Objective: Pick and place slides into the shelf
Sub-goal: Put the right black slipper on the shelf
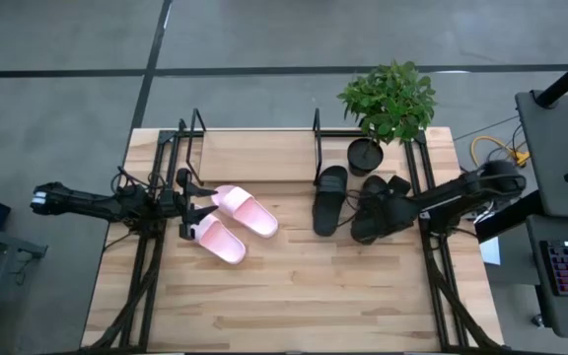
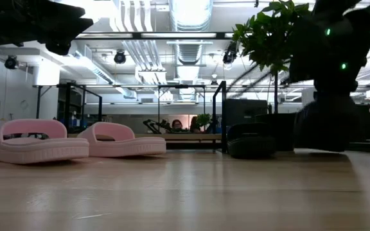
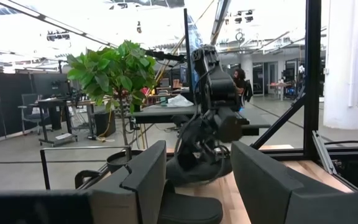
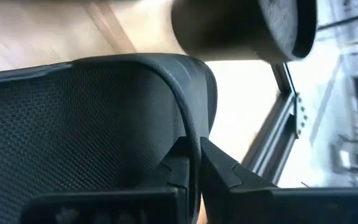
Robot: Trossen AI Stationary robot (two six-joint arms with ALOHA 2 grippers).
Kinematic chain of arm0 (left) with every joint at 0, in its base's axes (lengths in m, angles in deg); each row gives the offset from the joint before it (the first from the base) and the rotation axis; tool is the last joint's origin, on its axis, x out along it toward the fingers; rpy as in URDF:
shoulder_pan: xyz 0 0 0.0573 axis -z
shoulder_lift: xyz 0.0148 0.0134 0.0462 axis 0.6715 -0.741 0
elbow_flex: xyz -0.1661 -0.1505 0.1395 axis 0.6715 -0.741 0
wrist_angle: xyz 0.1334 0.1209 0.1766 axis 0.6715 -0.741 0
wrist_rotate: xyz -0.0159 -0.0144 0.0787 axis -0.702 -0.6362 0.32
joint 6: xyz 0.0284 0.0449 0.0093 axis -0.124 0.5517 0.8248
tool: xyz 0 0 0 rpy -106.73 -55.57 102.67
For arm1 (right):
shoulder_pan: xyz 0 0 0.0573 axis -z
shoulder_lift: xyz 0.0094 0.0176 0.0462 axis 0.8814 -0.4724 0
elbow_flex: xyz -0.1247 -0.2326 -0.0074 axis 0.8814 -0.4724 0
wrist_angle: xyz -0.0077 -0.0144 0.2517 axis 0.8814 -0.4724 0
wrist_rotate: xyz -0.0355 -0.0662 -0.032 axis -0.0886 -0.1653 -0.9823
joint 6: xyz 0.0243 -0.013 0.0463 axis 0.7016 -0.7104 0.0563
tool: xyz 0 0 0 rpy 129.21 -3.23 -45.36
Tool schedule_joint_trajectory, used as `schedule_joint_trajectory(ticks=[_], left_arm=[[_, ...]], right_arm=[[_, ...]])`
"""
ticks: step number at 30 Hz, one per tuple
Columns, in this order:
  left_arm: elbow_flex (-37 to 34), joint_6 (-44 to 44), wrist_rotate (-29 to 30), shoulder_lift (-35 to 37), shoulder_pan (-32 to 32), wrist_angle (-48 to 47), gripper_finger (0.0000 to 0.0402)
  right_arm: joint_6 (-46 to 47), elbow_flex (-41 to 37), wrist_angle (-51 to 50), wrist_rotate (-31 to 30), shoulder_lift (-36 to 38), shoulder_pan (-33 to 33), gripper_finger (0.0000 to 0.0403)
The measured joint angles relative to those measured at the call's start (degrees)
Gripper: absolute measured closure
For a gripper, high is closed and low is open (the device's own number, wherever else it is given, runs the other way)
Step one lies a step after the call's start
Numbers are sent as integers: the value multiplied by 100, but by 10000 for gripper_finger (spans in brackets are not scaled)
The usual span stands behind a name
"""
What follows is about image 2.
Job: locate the pink rubber slide sandal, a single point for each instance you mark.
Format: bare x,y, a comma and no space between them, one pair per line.
124,147
37,150

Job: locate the background black robot arm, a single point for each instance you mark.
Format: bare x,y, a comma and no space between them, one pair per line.
154,126

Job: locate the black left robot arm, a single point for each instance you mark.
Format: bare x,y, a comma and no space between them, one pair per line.
27,19

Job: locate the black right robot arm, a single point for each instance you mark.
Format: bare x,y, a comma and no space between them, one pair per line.
348,38

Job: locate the black metal wooden shoe shelf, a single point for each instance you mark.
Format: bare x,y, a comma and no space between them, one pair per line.
188,137

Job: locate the green potted plant black pot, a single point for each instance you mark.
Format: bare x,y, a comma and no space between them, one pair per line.
268,38

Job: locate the black background cabinet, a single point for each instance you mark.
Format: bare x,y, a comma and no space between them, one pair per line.
246,110

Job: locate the black ceiling spotlight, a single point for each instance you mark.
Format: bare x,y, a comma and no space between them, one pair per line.
11,63
229,56
119,57

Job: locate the small green background plant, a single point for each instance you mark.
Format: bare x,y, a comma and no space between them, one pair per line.
204,120

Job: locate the person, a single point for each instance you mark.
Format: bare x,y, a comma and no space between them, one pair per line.
194,125
177,125

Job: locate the black rig beam light strips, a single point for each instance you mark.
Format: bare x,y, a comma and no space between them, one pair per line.
137,35

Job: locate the black aluminium table rig frame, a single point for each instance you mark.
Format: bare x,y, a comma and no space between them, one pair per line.
191,146

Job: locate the silver ceiling air duct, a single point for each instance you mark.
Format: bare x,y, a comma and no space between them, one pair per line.
189,16

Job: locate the background black rig frame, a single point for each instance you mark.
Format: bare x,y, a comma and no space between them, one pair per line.
38,102

